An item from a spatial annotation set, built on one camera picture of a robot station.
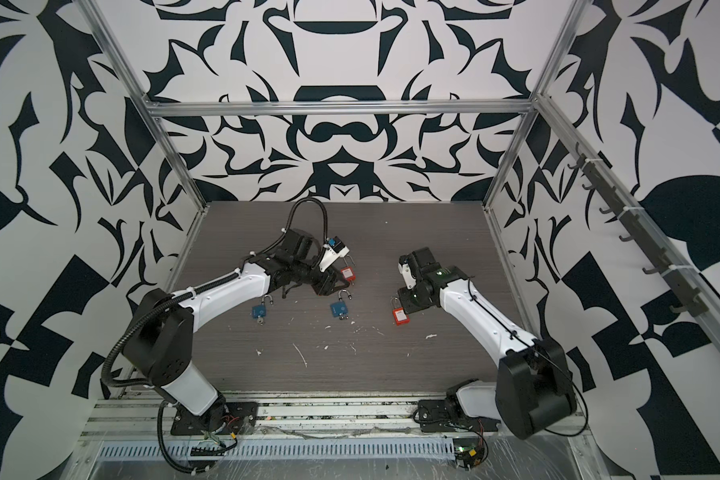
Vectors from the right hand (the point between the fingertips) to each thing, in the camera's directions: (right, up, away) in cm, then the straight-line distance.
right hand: (411, 298), depth 85 cm
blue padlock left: (-44, -5, +6) cm, 45 cm away
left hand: (-18, +7, 0) cm, 20 cm away
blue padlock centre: (-21, -5, +8) cm, 23 cm away
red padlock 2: (-3, -6, +5) cm, 8 cm away
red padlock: (-18, +6, +15) cm, 24 cm away
